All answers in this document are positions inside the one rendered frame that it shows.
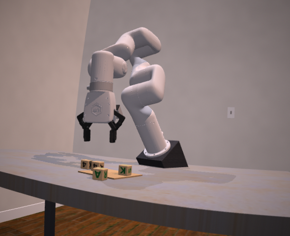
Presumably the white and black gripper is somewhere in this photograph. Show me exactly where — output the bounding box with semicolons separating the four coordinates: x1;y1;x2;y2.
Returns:
77;90;125;143

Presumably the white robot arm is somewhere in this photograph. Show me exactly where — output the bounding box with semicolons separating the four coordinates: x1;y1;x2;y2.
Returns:
87;28;171;158

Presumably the wooden letter block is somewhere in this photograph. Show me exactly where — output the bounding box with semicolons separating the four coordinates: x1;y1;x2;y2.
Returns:
92;167;108;181
91;161;104;171
118;164;132;176
81;159;92;170

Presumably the tan flat mat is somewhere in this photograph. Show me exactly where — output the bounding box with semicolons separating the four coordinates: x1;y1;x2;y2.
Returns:
78;169;143;179

